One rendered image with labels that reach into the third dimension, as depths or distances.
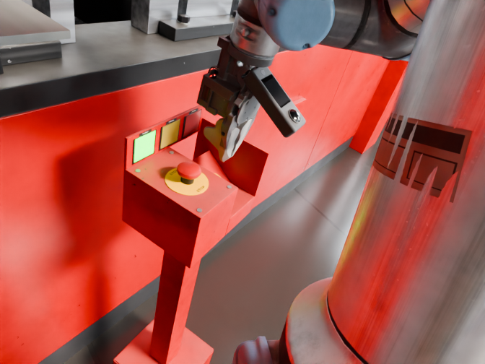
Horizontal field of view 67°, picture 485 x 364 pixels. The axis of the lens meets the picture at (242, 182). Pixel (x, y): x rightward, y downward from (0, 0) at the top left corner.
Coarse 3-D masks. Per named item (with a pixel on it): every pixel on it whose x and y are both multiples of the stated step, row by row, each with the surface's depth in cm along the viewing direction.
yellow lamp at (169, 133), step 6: (168, 126) 63; (174, 126) 65; (162, 132) 63; (168, 132) 64; (174, 132) 66; (162, 138) 64; (168, 138) 65; (174, 138) 67; (162, 144) 65; (168, 144) 66
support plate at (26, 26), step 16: (0, 0) 45; (16, 0) 46; (0, 16) 41; (16, 16) 42; (32, 16) 43; (0, 32) 38; (16, 32) 39; (32, 32) 40; (48, 32) 41; (64, 32) 42
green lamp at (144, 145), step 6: (150, 132) 60; (138, 138) 58; (144, 138) 59; (150, 138) 61; (138, 144) 59; (144, 144) 60; (150, 144) 62; (138, 150) 60; (144, 150) 61; (150, 150) 62; (138, 156) 60; (144, 156) 62
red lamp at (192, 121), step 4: (196, 112) 69; (200, 112) 70; (188, 116) 67; (192, 116) 68; (196, 116) 70; (188, 120) 68; (192, 120) 69; (196, 120) 70; (188, 124) 69; (192, 124) 70; (196, 124) 71; (184, 128) 68; (188, 128) 69; (192, 128) 71; (196, 128) 72; (184, 132) 69; (188, 132) 70; (192, 132) 71; (184, 136) 70
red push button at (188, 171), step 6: (180, 162) 60; (186, 162) 60; (192, 162) 60; (180, 168) 58; (186, 168) 59; (192, 168) 59; (198, 168) 60; (180, 174) 58; (186, 174) 58; (192, 174) 58; (198, 174) 59; (180, 180) 60; (186, 180) 59; (192, 180) 60
